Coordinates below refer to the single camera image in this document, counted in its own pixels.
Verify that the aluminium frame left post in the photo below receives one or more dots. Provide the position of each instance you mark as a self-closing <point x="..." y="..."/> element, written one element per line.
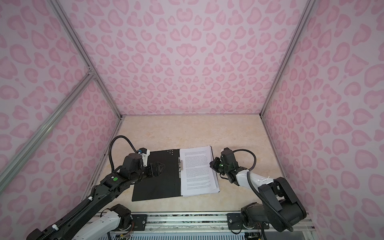
<point x="79" y="46"/>

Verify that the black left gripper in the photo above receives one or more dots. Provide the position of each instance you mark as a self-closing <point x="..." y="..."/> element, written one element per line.
<point x="153" y="173"/>

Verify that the aluminium frame diagonal bar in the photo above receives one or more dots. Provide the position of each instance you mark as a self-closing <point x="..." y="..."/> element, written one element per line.
<point x="23" y="155"/>

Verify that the double column text sheet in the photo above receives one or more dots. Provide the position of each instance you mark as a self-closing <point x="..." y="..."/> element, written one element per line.
<point x="197" y="177"/>

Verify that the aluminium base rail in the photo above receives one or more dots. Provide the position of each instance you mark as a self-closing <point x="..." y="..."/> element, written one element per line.
<point x="186" y="226"/>

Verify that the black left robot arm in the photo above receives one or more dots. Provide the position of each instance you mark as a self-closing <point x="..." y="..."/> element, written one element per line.
<point x="69" y="225"/>

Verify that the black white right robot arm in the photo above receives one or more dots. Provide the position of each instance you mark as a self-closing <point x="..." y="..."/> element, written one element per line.
<point x="279" y="205"/>

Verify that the red black folder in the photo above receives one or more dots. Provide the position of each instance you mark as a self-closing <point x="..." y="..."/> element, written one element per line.
<point x="167" y="185"/>

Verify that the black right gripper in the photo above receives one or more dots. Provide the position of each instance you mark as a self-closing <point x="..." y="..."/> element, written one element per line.
<point x="215" y="162"/>

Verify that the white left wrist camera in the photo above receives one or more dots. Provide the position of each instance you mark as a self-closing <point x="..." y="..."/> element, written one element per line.
<point x="145" y="153"/>

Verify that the aluminium frame right post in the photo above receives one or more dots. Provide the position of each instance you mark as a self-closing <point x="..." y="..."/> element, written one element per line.
<point x="302" y="24"/>

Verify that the aluminium frame post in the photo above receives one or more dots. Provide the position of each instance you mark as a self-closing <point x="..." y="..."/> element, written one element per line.
<point x="302" y="24"/>
<point x="79" y="46"/>

